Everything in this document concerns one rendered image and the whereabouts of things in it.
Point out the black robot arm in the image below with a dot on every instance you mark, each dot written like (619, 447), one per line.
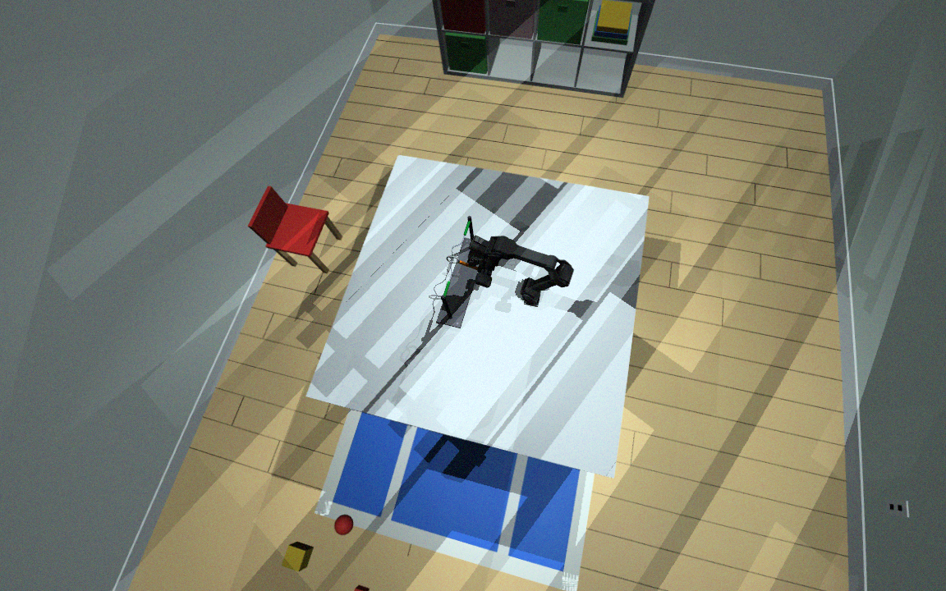
(501, 247)

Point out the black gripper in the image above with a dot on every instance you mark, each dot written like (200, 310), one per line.
(483, 277)

